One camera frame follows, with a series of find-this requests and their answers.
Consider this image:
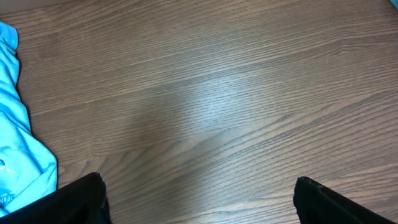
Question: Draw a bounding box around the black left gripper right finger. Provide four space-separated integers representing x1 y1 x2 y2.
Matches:
293 176 395 224

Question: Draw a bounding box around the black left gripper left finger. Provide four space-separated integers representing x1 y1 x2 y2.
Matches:
1 172 111 224

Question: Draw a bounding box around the light blue shirt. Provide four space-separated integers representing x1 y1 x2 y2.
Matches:
1 22 58 217

